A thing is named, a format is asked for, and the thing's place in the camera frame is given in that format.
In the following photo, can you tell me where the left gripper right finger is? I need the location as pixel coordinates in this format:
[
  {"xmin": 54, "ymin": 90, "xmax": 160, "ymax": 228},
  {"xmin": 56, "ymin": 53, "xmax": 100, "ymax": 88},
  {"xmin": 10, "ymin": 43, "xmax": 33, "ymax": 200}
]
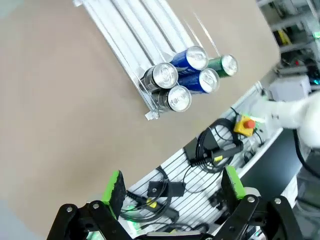
[{"xmin": 214, "ymin": 166, "xmax": 302, "ymax": 240}]

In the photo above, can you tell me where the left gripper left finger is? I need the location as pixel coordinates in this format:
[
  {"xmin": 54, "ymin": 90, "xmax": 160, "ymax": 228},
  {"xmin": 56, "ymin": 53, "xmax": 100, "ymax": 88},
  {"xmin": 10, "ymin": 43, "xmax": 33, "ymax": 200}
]
[{"xmin": 47, "ymin": 170, "xmax": 131, "ymax": 240}]

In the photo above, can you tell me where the black Pepsi can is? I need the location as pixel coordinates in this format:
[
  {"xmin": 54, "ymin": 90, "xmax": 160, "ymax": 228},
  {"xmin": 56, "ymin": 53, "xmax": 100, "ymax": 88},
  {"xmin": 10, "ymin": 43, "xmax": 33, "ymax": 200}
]
[
  {"xmin": 149, "ymin": 85, "xmax": 193, "ymax": 113},
  {"xmin": 143, "ymin": 62, "xmax": 179, "ymax": 91}
]

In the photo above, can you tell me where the small black adapter box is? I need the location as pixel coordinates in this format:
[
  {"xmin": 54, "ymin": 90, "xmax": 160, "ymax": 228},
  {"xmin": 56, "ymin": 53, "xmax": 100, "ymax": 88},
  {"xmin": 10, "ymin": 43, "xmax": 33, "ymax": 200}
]
[
  {"xmin": 147, "ymin": 181, "xmax": 166, "ymax": 198},
  {"xmin": 167, "ymin": 182, "xmax": 186, "ymax": 197}
]

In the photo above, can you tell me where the black flat panel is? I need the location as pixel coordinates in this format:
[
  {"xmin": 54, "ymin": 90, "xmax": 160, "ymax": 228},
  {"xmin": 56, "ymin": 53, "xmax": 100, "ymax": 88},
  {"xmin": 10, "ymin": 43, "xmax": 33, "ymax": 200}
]
[{"xmin": 237, "ymin": 127, "xmax": 308, "ymax": 198}]

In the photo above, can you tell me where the black power adapter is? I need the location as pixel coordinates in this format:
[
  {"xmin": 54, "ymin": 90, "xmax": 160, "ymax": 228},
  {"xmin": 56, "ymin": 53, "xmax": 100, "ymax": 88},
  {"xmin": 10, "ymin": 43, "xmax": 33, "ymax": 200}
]
[{"xmin": 183, "ymin": 137, "xmax": 218, "ymax": 167}]

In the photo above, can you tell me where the yellow emergency stop button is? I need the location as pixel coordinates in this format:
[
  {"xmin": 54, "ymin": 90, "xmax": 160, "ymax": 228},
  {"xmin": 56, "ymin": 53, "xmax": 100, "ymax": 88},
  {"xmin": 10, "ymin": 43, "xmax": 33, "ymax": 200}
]
[{"xmin": 233, "ymin": 115, "xmax": 256, "ymax": 138}]

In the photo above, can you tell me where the blue Pocari Sweat can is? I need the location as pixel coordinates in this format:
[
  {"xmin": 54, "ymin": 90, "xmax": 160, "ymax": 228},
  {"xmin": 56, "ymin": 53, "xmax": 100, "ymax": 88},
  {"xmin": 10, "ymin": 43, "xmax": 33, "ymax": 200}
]
[
  {"xmin": 177, "ymin": 67, "xmax": 221, "ymax": 95},
  {"xmin": 169, "ymin": 45, "xmax": 209, "ymax": 71}
]

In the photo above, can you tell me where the grey equipment box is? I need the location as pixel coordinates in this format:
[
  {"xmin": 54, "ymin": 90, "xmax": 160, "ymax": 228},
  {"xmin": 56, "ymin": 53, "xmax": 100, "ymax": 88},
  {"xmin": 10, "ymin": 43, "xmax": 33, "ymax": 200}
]
[{"xmin": 268, "ymin": 74, "xmax": 312, "ymax": 101}]

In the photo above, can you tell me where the green Chilsung cider can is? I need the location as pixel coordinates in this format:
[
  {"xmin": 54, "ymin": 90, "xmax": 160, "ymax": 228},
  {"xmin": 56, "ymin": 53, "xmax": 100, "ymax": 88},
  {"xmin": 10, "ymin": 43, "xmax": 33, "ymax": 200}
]
[{"xmin": 206, "ymin": 54, "xmax": 239, "ymax": 78}]

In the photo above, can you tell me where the white sloped can rack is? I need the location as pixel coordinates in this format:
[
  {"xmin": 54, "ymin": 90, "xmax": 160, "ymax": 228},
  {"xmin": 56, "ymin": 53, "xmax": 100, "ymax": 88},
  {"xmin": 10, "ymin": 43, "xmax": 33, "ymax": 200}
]
[{"xmin": 72, "ymin": 0, "xmax": 222, "ymax": 121}]

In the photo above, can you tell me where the black handheld switch with label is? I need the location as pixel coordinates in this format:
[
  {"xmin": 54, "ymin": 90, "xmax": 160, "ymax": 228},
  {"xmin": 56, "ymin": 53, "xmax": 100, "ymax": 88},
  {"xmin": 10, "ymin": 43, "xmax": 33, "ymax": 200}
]
[{"xmin": 211, "ymin": 141, "xmax": 245, "ymax": 166}]

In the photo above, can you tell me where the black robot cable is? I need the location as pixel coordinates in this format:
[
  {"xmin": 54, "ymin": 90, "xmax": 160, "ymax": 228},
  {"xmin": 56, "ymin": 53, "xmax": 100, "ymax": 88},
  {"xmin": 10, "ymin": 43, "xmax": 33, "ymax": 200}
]
[{"xmin": 293, "ymin": 129, "xmax": 320, "ymax": 180}]

